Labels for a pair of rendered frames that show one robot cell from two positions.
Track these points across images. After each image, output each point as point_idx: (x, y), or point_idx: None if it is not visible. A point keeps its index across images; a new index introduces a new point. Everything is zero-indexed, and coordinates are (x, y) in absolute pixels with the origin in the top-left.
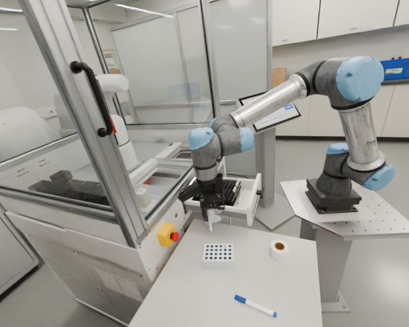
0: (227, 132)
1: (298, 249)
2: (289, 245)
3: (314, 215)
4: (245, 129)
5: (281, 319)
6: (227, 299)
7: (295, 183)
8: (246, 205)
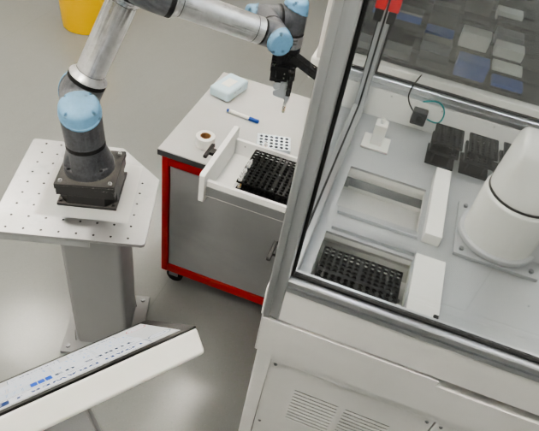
0: (271, 3)
1: (181, 144)
2: (190, 148)
3: (134, 173)
4: (252, 3)
5: (223, 109)
6: (264, 123)
7: (116, 235)
8: (233, 169)
